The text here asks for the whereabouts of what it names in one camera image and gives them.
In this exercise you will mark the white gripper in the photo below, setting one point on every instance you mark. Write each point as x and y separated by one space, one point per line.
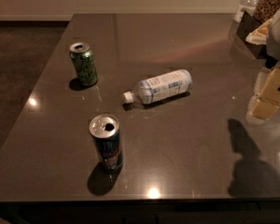
279 36

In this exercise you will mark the blue label plastic water bottle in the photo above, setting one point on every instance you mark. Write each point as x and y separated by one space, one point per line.
158 88

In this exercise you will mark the dark snack holder box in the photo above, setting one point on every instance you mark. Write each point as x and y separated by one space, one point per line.
247 25

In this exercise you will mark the blue energy drink can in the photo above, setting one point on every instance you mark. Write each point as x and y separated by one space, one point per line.
104 130

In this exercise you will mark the green soda can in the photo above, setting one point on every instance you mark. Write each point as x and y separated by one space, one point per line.
82 59

